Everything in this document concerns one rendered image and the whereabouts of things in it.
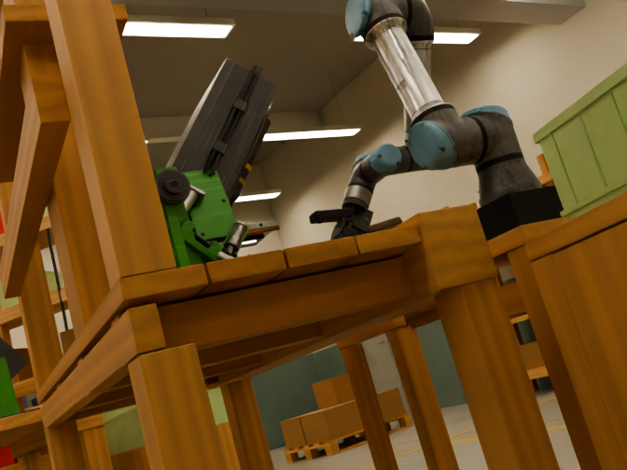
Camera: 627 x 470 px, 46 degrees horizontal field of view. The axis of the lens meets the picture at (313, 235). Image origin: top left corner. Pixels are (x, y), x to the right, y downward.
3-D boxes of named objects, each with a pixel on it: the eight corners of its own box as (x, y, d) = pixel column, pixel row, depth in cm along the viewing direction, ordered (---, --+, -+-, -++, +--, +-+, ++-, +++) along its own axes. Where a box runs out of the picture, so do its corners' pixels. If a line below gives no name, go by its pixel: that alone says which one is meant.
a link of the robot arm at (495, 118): (534, 149, 177) (515, 97, 180) (490, 156, 171) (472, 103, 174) (502, 167, 188) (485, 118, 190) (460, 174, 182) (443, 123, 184)
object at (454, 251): (243, 380, 270) (233, 340, 274) (500, 276, 141) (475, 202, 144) (207, 390, 264) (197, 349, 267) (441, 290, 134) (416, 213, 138)
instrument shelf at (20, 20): (75, 174, 237) (72, 163, 238) (129, 19, 159) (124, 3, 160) (-9, 184, 226) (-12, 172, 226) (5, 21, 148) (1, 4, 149)
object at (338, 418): (366, 435, 878) (348, 373, 893) (412, 425, 820) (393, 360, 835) (286, 463, 800) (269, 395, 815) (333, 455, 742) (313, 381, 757)
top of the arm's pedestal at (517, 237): (532, 260, 197) (527, 246, 198) (628, 222, 170) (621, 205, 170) (438, 282, 181) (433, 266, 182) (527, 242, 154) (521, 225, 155)
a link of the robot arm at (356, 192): (354, 182, 204) (341, 192, 211) (349, 196, 202) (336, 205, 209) (377, 193, 206) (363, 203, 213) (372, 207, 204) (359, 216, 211)
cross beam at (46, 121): (20, 296, 238) (15, 269, 240) (71, 120, 126) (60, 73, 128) (4, 299, 236) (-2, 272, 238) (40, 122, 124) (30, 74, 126)
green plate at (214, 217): (234, 249, 196) (210, 186, 205) (242, 233, 190) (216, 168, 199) (193, 257, 190) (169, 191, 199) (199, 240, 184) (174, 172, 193)
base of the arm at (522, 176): (509, 207, 188) (496, 171, 190) (556, 186, 176) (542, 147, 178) (468, 214, 180) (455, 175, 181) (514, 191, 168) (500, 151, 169)
